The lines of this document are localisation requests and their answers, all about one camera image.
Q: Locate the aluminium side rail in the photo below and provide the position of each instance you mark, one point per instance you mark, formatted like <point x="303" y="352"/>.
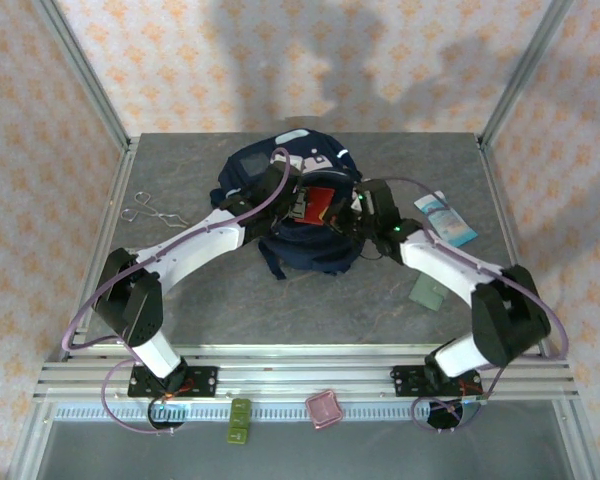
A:
<point x="506" y="220"/>
<point x="109" y="220"/>

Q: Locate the green button block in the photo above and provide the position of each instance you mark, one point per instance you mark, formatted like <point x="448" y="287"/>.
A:
<point x="239" y="422"/>

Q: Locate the aluminium frame post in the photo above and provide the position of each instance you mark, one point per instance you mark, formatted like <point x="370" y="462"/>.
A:
<point x="525" y="70"/>
<point x="82" y="70"/>

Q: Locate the aluminium mounting rail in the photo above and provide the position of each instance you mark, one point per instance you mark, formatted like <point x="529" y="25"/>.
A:
<point x="300" y="372"/>

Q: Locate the red wallet case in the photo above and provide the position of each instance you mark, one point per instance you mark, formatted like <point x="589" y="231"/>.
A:
<point x="320" y="202"/>

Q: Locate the navy blue backpack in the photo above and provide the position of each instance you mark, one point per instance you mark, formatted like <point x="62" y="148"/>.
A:
<point x="305" y="250"/>

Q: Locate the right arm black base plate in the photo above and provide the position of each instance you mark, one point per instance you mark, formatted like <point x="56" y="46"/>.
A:
<point x="405" y="380"/>

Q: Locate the white blue tube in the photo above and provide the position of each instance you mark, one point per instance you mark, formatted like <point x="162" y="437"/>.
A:
<point x="447" y="222"/>

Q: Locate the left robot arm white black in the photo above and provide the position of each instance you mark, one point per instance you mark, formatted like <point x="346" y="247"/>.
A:
<point x="200" y="240"/>

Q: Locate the pink square lid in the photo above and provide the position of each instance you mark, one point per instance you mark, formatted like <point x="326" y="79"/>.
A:
<point x="323" y="410"/>

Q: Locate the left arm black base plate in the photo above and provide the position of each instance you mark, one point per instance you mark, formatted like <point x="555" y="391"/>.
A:
<point x="202" y="381"/>

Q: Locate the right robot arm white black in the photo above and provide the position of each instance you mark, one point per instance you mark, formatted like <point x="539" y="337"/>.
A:
<point x="445" y="260"/>

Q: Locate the green snap wallet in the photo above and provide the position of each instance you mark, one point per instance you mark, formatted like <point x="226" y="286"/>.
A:
<point x="427" y="295"/>

